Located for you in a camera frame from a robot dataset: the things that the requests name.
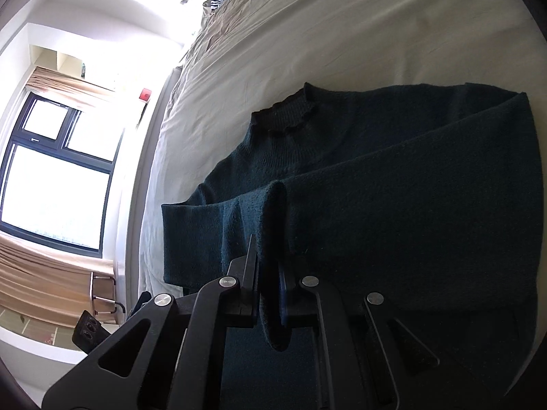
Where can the dark green knit sweater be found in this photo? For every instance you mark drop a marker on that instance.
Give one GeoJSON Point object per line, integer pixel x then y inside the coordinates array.
{"type": "Point", "coordinates": [384, 179]}

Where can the bed with cream sheet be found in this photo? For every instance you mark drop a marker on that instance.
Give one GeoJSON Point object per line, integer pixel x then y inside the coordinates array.
{"type": "Point", "coordinates": [342, 38]}

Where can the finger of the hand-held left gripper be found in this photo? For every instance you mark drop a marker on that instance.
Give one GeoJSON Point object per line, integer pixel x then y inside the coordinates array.
{"type": "Point", "coordinates": [139, 305]}

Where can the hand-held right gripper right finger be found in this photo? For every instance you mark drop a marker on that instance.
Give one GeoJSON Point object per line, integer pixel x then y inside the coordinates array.
{"type": "Point", "coordinates": [282, 294]}

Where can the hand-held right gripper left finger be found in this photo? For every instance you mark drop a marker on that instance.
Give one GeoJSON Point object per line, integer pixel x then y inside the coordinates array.
{"type": "Point", "coordinates": [252, 273]}

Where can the red wall alarm box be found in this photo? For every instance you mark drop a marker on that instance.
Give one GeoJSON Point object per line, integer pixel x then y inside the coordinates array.
{"type": "Point", "coordinates": [145, 95]}

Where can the tan blanket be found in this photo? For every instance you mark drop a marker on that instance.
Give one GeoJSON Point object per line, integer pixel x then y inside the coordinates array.
{"type": "Point", "coordinates": [243, 13]}

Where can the black framed window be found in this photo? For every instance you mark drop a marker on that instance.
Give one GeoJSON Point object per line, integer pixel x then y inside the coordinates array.
{"type": "Point", "coordinates": [51, 188]}

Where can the beige pleated curtain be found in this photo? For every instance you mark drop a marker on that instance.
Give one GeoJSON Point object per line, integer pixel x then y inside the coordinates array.
{"type": "Point", "coordinates": [42, 277]}

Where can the metal frame chair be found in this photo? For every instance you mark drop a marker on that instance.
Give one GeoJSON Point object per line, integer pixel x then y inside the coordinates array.
{"type": "Point", "coordinates": [102, 297]}

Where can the beige roman blind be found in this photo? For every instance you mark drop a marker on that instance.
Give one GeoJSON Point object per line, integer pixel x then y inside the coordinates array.
{"type": "Point", "coordinates": [68, 87]}

